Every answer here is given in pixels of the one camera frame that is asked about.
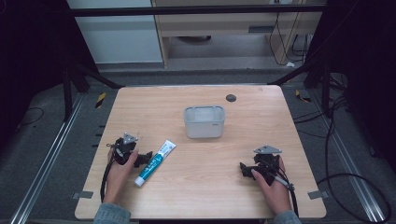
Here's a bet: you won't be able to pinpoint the black metal stand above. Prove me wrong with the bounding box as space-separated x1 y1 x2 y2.
267 55 349 119
61 59 125 123

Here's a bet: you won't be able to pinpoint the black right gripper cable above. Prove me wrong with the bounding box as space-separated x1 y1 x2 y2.
262 160 300 217

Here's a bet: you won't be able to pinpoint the white cabinet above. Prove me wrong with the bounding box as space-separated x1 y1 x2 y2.
66 0 164 65

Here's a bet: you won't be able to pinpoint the grey tape strip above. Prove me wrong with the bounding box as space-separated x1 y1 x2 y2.
306 189 330 201
71 190 94 201

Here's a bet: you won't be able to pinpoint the person's right hand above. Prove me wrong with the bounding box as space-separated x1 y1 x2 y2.
250 156 293 216

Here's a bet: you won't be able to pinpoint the light wooden desk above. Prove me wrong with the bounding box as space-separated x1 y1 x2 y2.
151 0 326 69

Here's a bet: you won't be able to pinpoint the yellow and black tape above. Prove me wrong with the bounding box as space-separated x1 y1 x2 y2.
94 91 107 109
294 89 313 104

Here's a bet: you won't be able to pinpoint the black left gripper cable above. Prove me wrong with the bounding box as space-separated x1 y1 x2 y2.
99 142 120 203

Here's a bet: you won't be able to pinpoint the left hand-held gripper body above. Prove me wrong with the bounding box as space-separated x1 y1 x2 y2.
111 133 140 166

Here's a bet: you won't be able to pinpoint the black hanging desk cables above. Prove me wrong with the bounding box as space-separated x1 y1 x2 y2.
268 11 312 67

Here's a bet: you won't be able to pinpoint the person's left hand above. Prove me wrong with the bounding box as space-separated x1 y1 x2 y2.
103 148 140 205

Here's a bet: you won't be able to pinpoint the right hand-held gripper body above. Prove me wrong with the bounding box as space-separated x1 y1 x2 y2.
252 144 283 187

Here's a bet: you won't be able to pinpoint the black floor cable loop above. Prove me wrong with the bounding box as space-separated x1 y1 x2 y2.
316 92 392 224

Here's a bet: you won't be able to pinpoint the white and teal toothpaste tube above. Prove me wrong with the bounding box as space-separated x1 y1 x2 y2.
134 139 177 189

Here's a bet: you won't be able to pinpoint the thin black floor cable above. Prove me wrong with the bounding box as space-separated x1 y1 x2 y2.
15 106 45 132

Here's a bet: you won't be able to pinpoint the grey plastic basket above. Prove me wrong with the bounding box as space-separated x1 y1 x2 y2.
183 105 226 140

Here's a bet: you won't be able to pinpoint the black curtain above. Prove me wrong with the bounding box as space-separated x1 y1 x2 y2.
0 0 101 150
306 0 396 172

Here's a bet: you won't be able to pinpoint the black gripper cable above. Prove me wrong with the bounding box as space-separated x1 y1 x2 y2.
262 160 300 217
99 142 120 203

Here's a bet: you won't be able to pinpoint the black horizontal frame bar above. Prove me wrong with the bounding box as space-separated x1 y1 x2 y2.
68 4 327 18

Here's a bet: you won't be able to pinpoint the aluminium floor rail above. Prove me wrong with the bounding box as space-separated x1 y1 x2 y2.
307 88 387 223
8 92 86 224

